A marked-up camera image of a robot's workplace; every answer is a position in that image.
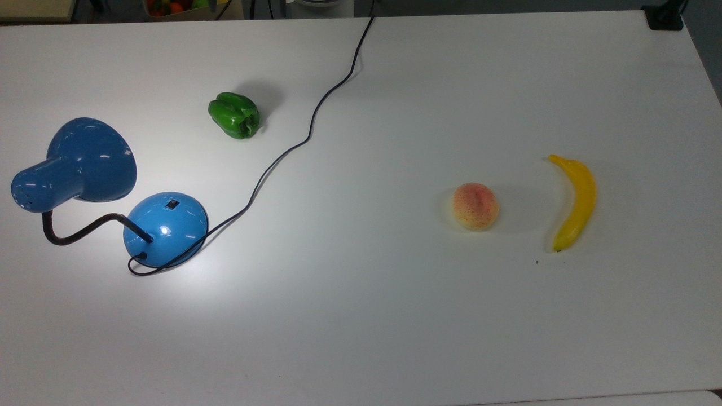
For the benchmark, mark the black table clamp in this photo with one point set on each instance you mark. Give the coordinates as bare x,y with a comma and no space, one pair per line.
665,21

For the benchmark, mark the yellow banana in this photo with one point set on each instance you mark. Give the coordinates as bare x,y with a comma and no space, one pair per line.
584,192

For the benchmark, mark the green bell pepper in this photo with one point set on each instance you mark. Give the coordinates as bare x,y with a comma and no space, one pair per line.
234,115

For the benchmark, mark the blue gooseneck desk lamp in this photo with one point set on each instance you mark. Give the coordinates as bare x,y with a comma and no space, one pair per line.
84,163

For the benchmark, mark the pink yellow peach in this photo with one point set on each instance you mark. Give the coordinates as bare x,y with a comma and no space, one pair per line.
475,207

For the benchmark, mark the basket of toy fruit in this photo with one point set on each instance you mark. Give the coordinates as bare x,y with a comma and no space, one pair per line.
169,8

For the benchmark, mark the wooden board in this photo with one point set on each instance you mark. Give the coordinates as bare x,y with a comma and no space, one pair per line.
34,8

